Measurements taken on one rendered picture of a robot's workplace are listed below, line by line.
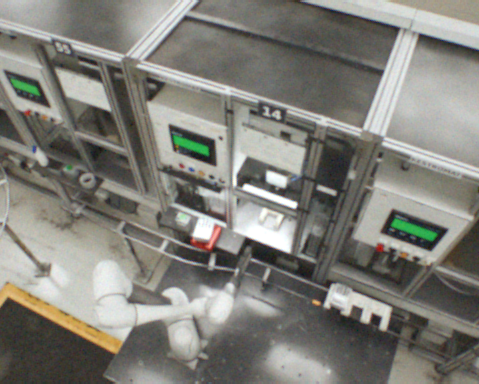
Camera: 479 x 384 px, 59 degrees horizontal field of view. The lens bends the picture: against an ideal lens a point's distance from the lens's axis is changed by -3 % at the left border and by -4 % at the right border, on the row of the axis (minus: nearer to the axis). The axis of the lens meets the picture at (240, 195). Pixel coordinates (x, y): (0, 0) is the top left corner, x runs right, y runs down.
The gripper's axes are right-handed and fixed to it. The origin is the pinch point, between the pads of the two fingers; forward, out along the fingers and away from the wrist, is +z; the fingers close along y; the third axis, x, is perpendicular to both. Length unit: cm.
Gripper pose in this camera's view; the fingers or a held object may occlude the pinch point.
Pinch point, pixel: (247, 254)
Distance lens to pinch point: 239.2
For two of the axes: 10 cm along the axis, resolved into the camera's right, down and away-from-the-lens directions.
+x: -9.1, -3.4, 2.3
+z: 4.1, -7.5, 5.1
